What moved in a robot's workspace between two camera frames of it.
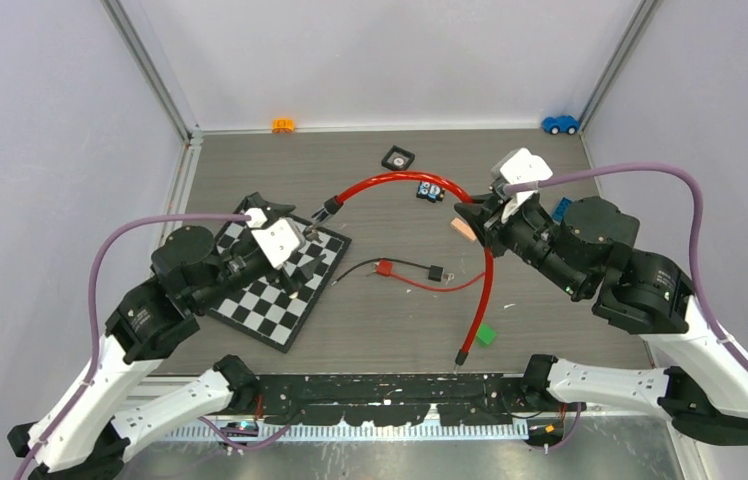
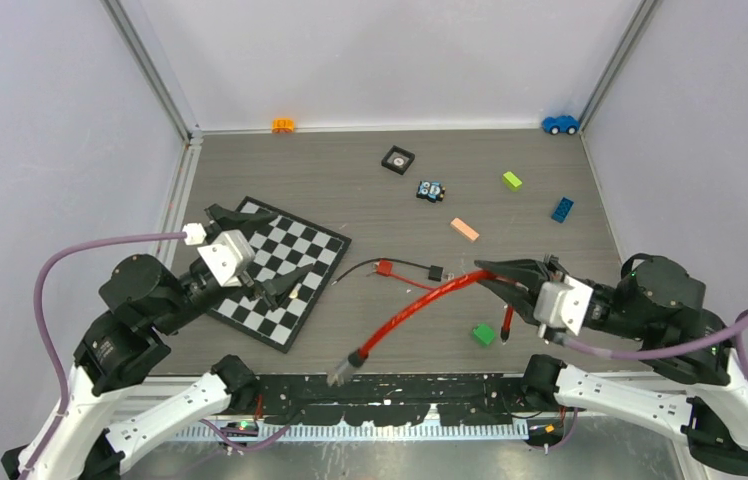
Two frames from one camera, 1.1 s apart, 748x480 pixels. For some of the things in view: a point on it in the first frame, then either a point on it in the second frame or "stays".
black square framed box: x=397 y=159 stays
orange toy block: x=283 y=125 stays
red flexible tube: x=336 y=200 → x=341 y=372
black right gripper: x=475 y=211 → x=522 y=269
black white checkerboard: x=266 y=310 stays
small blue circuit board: x=430 y=191 stays
